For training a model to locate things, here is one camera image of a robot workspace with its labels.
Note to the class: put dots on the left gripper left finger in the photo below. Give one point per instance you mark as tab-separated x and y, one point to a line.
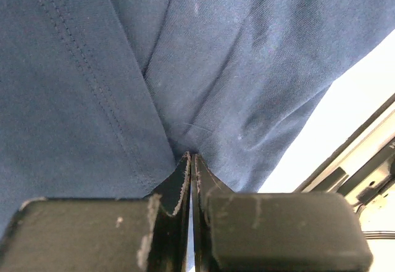
170	233

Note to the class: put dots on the dark blue t shirt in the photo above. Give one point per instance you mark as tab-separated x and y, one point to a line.
101	98

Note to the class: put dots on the aluminium rail frame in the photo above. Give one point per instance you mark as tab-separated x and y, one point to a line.
362	171

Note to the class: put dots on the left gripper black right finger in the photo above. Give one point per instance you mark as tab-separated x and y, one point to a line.
209	227

